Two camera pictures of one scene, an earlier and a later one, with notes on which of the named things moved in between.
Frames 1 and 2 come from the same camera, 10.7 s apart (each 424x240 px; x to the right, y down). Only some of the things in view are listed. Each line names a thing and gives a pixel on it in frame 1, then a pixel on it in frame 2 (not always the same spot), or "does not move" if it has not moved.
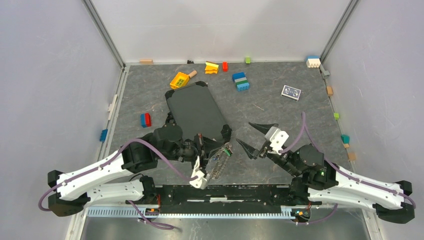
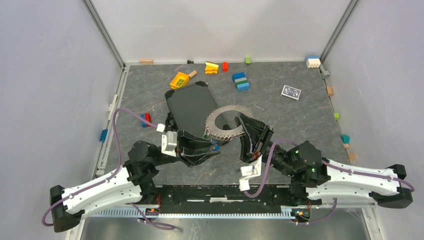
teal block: (345, 138) does not move
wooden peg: (191, 74) does not move
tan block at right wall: (352, 156) does not move
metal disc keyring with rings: (222, 159) to (211, 128)
